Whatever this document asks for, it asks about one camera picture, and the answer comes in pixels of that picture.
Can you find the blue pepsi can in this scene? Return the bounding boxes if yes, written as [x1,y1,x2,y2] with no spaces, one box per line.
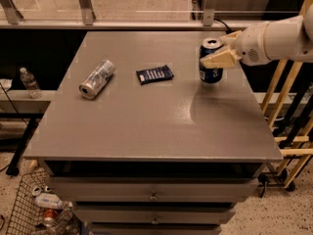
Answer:
[199,37,223,83]

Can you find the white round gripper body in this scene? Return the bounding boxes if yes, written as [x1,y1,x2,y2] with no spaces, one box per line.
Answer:
[235,23,270,66]

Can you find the black power cable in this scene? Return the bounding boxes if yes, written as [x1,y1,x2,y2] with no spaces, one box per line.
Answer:
[213,18,234,34]

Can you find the grey drawer cabinet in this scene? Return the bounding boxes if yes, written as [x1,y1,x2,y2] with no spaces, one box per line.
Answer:
[25,31,281,235]

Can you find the clear plastic water bottle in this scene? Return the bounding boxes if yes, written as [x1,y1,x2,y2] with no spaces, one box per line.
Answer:
[20,68,42,99]

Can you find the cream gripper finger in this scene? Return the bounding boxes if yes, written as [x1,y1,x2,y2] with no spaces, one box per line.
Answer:
[201,45,241,69]
[220,30,243,48]

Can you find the silver energy drink can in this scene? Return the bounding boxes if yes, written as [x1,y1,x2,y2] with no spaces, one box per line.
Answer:
[79,60,114,99]

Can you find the white bottle in basket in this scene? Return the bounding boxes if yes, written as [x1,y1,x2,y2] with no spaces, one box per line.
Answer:
[35,193,72,210]

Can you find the black side table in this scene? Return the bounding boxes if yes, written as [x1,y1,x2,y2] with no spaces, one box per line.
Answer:
[0,90,56,176]

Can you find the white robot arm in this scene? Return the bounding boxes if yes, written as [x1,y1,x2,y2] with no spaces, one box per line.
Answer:
[201,5,313,69]

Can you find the silver can in basket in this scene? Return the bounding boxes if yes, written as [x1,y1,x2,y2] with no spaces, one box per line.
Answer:
[31,185,42,197]

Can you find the black wire basket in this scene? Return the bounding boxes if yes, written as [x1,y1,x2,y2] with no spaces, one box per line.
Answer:
[6,171,80,235]

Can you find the red can in basket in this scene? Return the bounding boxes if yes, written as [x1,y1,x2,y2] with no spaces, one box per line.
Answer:
[42,209,58,227]

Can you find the dark blue snack packet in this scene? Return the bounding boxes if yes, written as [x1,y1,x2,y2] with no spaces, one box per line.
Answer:
[136,65,174,85]

